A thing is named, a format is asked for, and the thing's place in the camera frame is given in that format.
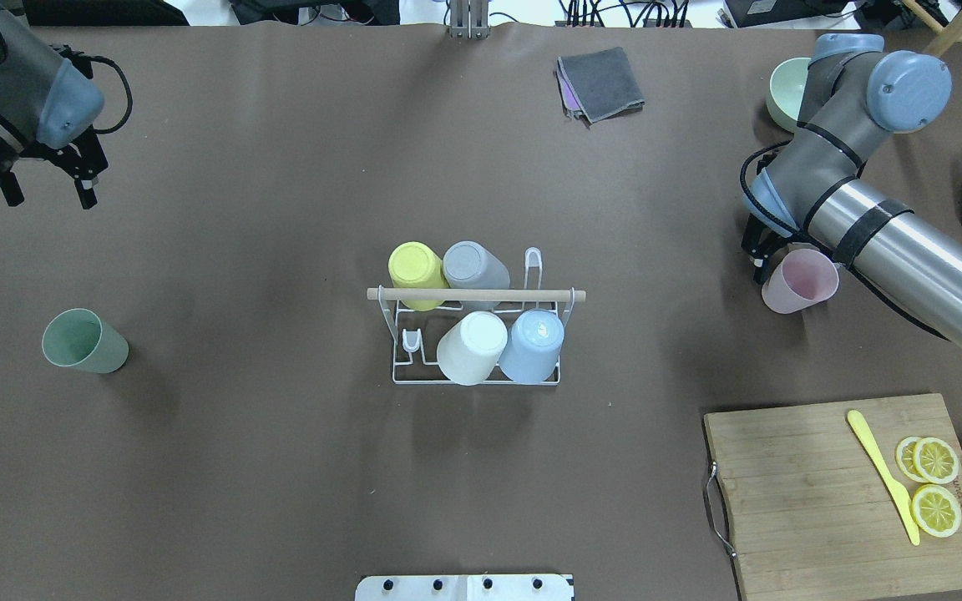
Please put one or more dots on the yellow plastic cup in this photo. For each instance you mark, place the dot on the yellow plastic cup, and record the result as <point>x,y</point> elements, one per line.
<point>415,265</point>

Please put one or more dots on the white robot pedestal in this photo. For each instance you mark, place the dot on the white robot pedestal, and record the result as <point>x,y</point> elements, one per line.
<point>491,586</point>

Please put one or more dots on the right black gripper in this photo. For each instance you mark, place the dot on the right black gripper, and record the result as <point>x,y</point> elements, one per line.
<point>757,241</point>

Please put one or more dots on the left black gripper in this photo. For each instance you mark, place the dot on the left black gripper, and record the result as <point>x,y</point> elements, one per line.
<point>80,164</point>

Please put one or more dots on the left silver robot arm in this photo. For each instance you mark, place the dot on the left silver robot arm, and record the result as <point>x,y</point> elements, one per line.
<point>48,105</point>

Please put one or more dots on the grey folded cloth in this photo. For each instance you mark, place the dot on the grey folded cloth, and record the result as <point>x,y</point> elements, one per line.
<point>597,86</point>

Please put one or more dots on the blue plastic cup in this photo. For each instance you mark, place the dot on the blue plastic cup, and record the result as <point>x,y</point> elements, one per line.
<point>533,347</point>

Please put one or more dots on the grey plastic cup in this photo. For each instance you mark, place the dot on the grey plastic cup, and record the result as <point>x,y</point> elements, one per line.
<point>468,265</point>

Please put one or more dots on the aluminium frame post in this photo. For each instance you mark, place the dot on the aluminium frame post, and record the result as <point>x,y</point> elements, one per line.
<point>468,19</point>

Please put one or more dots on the white wire cup rack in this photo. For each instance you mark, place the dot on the white wire cup rack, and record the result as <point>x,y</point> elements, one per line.
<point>457,318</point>

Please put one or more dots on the light green bowl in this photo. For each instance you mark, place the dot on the light green bowl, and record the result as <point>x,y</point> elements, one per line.
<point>785,92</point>

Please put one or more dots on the lemon slice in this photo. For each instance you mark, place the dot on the lemon slice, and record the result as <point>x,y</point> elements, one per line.
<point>936,510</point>
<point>935,460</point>

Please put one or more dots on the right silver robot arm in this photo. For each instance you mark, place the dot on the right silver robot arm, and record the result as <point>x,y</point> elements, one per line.
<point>857,95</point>

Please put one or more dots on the green plastic cup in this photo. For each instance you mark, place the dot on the green plastic cup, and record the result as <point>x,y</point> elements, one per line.
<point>78,339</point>

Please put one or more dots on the yellow plastic knife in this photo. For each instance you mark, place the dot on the yellow plastic knife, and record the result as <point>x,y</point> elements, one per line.
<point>896,490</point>

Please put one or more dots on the wooden cutting board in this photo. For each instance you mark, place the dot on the wooden cutting board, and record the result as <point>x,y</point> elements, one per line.
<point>808,516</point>

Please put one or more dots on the white plastic cup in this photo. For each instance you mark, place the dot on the white plastic cup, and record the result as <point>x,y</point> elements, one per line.
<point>469,352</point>

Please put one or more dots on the pink plastic cup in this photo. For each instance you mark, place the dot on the pink plastic cup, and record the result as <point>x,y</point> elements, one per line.
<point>804,278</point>

